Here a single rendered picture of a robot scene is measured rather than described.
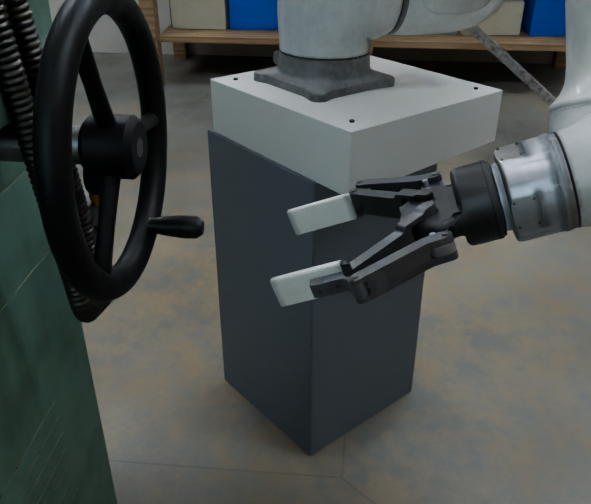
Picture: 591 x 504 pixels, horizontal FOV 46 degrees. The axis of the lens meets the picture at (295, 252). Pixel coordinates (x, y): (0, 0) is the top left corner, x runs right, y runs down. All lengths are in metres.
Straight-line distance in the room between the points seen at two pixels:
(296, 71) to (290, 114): 0.11
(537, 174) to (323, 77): 0.59
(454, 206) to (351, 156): 0.38
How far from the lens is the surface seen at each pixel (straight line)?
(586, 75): 0.80
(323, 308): 1.21
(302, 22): 1.14
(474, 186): 0.63
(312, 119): 1.04
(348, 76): 1.16
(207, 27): 3.59
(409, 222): 0.63
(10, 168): 0.88
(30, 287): 0.93
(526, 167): 0.63
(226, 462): 1.43
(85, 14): 0.59
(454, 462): 1.46
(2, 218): 0.86
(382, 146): 1.04
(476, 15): 1.26
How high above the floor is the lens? 1.06
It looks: 31 degrees down
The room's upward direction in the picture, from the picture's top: straight up
